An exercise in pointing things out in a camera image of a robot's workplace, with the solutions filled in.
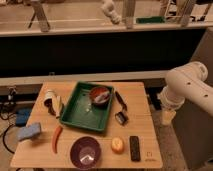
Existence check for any green plastic tray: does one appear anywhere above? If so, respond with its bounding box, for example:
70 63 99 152
60 82 114 132

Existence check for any green mat in background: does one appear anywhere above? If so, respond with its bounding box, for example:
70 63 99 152
136 16 165 24

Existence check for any orange carrot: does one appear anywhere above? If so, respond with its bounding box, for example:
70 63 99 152
52 125 63 154

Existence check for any red bowl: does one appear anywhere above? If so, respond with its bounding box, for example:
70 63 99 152
89 86 110 106

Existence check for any blue sponge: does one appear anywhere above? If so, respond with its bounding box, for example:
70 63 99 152
17 123 41 141

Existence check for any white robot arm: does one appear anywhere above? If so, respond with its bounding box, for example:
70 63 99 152
158 61 213 125

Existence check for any white cup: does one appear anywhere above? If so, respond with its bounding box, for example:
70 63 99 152
44 89 55 107

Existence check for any purple bowl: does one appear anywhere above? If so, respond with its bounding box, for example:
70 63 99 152
70 136 101 170

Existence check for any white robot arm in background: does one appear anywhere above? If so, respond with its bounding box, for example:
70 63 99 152
101 0 121 24

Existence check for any white cloth in bowl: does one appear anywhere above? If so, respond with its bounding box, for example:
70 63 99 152
94 93 108 103

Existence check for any black cable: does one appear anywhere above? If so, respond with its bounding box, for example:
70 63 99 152
1 124 18 155

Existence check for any yellow orange apple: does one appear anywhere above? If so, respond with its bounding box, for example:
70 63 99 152
111 137 124 154

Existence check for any black remote control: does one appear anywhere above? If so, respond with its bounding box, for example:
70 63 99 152
129 136 141 162

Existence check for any blue box under table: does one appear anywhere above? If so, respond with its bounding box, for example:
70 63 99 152
15 108 31 127

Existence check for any black handled brush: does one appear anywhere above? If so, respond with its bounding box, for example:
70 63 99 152
115 92 129 125

